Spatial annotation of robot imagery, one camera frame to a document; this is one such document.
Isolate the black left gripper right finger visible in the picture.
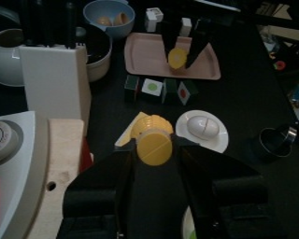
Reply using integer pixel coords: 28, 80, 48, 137
173, 135, 285, 239

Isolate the white box with red print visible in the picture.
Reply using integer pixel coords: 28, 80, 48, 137
0, 110, 38, 239

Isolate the red round item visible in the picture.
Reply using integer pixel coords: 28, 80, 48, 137
273, 60, 288, 71

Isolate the yellow toy corn half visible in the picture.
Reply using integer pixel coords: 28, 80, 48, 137
167, 47, 190, 71
130, 114, 175, 166

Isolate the white toy kettle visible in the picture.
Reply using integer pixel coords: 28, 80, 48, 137
0, 28, 28, 88

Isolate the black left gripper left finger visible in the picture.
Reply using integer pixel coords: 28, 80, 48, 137
58, 139, 140, 239

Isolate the white toy cube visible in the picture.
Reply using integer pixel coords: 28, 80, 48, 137
145, 7, 165, 34
178, 17, 194, 37

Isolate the small white plate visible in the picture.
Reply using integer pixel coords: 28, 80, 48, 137
175, 109, 231, 154

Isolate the white knife block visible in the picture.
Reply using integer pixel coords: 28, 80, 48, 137
19, 45, 94, 135

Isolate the black round cup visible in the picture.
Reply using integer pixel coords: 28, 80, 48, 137
257, 124, 299, 163

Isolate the pan with green food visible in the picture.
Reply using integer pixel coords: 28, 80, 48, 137
181, 204, 199, 239

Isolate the pale wooden cutting board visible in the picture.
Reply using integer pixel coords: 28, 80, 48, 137
27, 118, 86, 239

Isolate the pale yellow flat piece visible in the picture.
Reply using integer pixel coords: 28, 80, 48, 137
114, 111, 153, 148

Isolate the pink plastic tray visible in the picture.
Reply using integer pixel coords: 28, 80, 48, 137
123, 32, 222, 81

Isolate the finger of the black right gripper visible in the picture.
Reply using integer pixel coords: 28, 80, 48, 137
161, 17, 183, 60
183, 18, 214, 70

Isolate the white pot with dark inside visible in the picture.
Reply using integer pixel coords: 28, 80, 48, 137
75, 24, 115, 84

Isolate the black knife handle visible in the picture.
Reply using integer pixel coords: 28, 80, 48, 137
64, 0, 80, 49
36, 0, 58, 48
20, 0, 35, 47

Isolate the dark sushi cube red dot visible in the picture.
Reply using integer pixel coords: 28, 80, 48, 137
177, 79, 199, 106

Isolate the white toy egg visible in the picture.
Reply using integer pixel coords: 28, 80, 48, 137
186, 115, 221, 141

